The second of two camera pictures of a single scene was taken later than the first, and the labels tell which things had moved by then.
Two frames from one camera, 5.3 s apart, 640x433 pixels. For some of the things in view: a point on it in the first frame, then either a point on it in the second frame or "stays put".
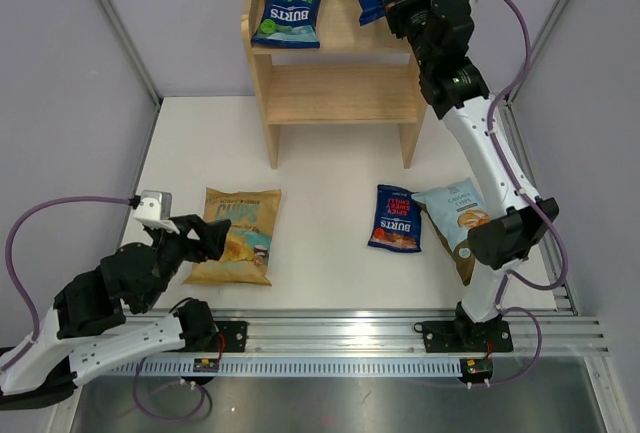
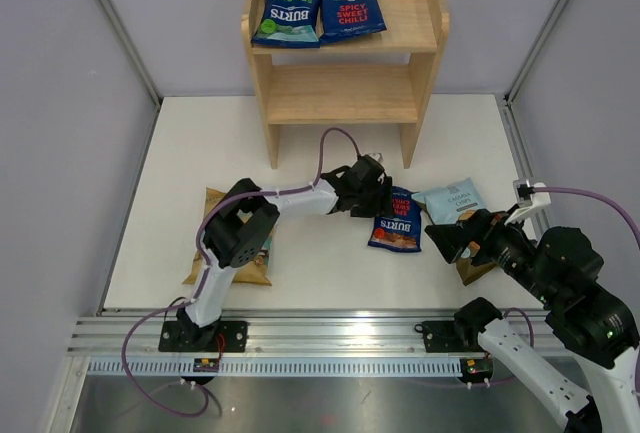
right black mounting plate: [461, 337] stays put
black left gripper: [211, 235] -> [381, 206]
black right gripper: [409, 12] -> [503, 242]
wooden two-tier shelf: [362, 74] stays put
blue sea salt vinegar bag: [289, 14] stays put
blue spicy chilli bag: [397, 224] stays put
